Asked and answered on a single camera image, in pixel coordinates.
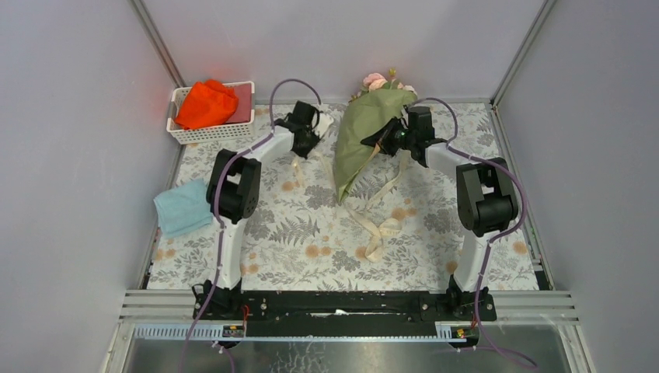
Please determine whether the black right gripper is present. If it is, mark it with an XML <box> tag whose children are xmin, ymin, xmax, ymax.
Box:
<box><xmin>361</xmin><ymin>117</ymin><xmax>415</xmax><ymax>159</ymax></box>

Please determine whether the olive green wrapping paper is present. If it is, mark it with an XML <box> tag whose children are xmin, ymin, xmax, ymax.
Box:
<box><xmin>332</xmin><ymin>88</ymin><xmax>419</xmax><ymax>205</ymax></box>

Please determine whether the pink fake flower bunch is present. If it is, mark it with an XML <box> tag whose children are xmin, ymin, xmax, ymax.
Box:
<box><xmin>350</xmin><ymin>68</ymin><xmax>418</xmax><ymax>102</ymax></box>

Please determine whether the cream ribbon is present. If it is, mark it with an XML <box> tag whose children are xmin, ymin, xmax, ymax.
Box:
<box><xmin>291</xmin><ymin>151</ymin><xmax>411</xmax><ymax>263</ymax></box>

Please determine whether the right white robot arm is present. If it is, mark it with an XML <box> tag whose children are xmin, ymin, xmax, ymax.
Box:
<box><xmin>361</xmin><ymin>106</ymin><xmax>519</xmax><ymax>320</ymax></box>

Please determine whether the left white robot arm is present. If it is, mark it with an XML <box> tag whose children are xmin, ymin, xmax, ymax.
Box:
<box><xmin>207</xmin><ymin>101</ymin><xmax>334</xmax><ymax>290</ymax></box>

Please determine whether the white perforated plastic basket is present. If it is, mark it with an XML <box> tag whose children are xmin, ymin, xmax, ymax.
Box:
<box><xmin>166</xmin><ymin>79</ymin><xmax>255</xmax><ymax>145</ymax></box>

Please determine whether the dark red cloth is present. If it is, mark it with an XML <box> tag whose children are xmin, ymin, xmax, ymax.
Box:
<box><xmin>226</xmin><ymin>82</ymin><xmax>253</xmax><ymax>124</ymax></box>

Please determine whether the orange cloth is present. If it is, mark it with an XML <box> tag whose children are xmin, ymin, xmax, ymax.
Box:
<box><xmin>174</xmin><ymin>79</ymin><xmax>238</xmax><ymax>131</ymax></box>

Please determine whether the light blue towel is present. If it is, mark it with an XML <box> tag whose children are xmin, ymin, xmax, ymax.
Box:
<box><xmin>153</xmin><ymin>179</ymin><xmax>213</xmax><ymax>239</ymax></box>

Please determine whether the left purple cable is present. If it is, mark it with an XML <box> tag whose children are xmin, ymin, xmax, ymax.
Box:
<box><xmin>177</xmin><ymin>78</ymin><xmax>323</xmax><ymax>373</ymax></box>

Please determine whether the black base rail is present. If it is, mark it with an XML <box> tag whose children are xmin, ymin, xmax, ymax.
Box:
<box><xmin>193</xmin><ymin>290</ymin><xmax>497</xmax><ymax>337</ymax></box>

